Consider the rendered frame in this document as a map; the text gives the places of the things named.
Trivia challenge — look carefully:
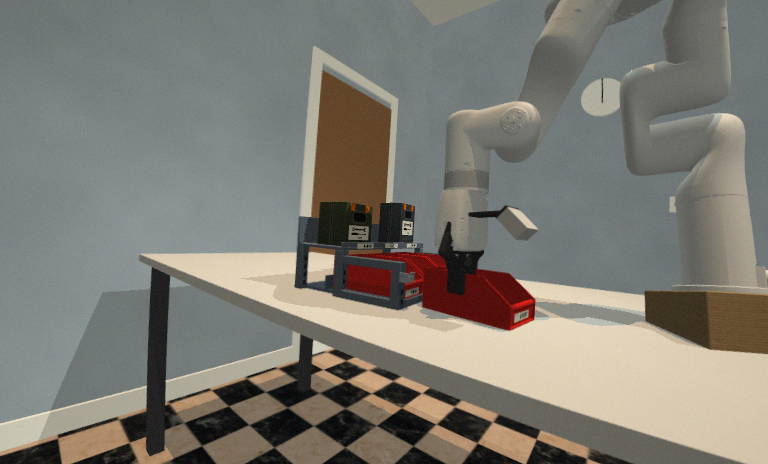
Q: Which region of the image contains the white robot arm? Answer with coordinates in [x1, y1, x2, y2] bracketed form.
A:
[444, 0, 768, 295]

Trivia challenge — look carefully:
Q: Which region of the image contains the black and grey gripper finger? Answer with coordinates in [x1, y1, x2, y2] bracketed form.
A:
[463, 250, 484, 275]
[438, 222, 466, 295]

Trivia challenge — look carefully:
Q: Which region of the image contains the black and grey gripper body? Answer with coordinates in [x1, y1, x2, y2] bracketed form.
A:
[435, 187, 489, 251]

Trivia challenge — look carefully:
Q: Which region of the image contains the grey metal shelf rack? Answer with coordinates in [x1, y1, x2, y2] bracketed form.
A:
[295, 216, 439, 310]

